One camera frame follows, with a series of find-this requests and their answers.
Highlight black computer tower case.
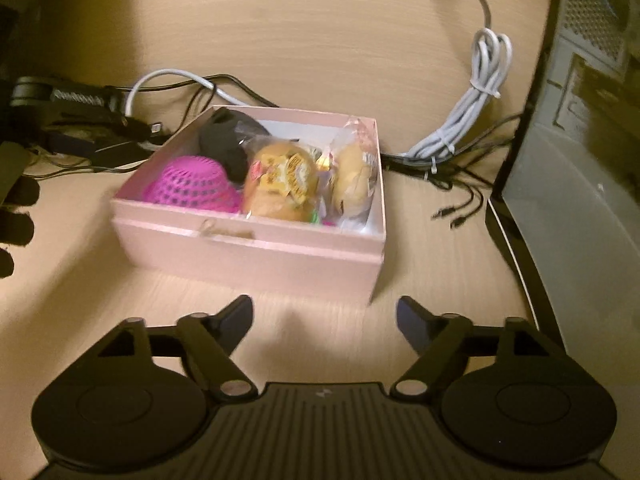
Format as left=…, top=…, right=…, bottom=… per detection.
left=486, top=0, right=639, bottom=353

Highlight bundled white cable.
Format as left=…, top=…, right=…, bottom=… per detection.
left=401, top=0, right=516, bottom=174

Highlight pale packaged bun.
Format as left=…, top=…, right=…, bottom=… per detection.
left=330, top=117, right=378, bottom=230

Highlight pink cardboard box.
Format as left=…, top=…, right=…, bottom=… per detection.
left=112, top=110, right=386, bottom=304

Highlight white looped cable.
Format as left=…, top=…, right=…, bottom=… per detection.
left=124, top=67, right=252, bottom=117

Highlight orange packaged bun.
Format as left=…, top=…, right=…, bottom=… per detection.
left=242, top=141, right=319, bottom=223

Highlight thin black cables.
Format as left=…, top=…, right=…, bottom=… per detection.
left=380, top=114, right=524, bottom=230

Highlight magenta mesh basket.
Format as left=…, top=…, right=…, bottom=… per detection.
left=142, top=155, right=242, bottom=214

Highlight black gloved hand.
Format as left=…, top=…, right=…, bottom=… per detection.
left=0, top=141, right=40, bottom=278

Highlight black cloth ball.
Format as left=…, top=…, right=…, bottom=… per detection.
left=198, top=107, right=269, bottom=184

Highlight black device with label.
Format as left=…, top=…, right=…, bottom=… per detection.
left=1, top=77, right=168, bottom=171

